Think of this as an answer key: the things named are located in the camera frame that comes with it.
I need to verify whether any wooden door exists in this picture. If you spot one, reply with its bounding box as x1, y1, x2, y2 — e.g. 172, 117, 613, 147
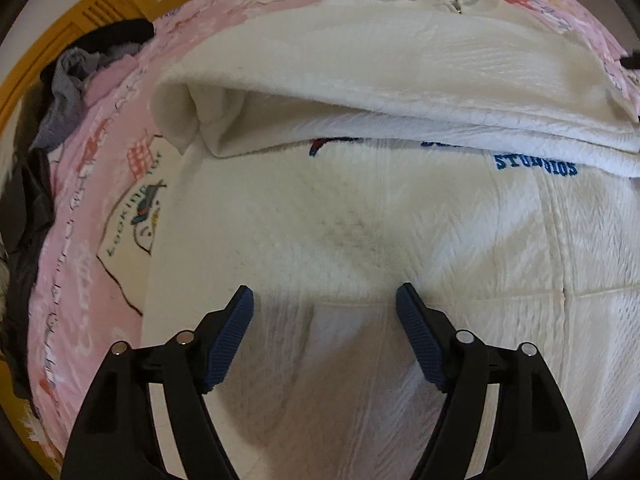
1, 0, 142, 130

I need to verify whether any grey garment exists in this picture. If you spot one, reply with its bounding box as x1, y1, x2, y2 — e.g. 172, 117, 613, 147
31, 41, 147, 151

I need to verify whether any pink patterned bed quilt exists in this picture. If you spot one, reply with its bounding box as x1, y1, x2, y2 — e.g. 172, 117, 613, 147
28, 0, 639, 448

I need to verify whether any white knit sweater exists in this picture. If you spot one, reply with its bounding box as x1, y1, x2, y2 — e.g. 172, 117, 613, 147
143, 0, 639, 479

